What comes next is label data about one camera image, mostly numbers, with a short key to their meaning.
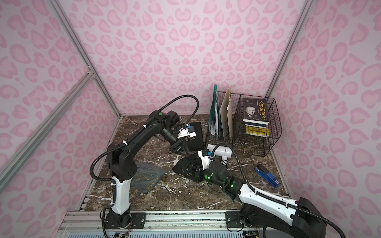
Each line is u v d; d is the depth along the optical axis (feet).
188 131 2.32
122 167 1.68
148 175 2.68
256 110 3.04
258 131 2.92
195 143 3.40
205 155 2.23
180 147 2.27
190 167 2.40
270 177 2.75
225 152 3.01
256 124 2.94
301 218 1.34
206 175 2.13
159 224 2.40
